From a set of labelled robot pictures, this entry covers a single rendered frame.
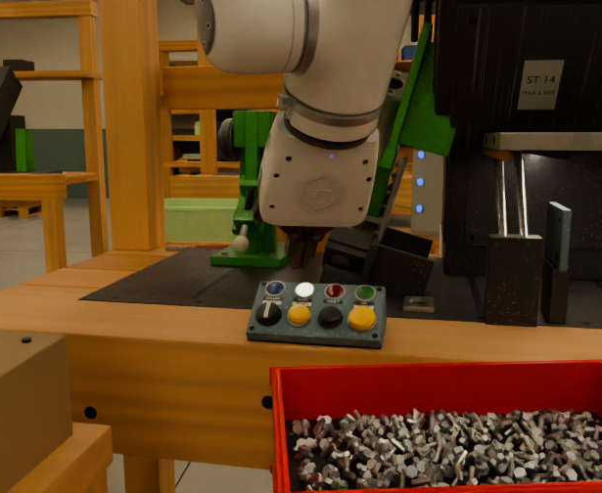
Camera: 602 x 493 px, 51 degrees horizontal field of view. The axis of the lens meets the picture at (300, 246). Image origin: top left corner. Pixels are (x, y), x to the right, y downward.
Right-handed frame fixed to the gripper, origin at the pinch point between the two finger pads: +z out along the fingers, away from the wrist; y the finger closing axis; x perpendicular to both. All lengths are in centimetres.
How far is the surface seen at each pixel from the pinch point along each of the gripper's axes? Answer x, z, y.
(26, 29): 1061, 529, -273
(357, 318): -4.0, 6.8, 6.8
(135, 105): 71, 31, -21
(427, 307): 4.0, 14.9, 19.6
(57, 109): 970, 631, -222
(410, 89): 26.1, -3.6, 17.8
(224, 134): 48, 20, -4
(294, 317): -2.3, 8.7, 0.3
